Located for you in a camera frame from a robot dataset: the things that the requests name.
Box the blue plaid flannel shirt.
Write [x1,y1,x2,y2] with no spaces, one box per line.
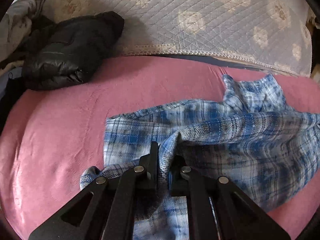
[80,75,319,239]

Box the pink fleece blanket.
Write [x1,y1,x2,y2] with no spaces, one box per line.
[0,56,320,240]

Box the black puffer jacket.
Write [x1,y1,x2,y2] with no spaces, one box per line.
[22,11,124,90]

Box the blue folded garment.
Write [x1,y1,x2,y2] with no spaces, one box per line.
[0,67,23,99]

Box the grey floral quilted mattress pad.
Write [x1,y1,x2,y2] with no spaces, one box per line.
[43,0,312,77]

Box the grey crumpled garment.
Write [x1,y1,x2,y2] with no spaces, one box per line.
[1,0,46,61]

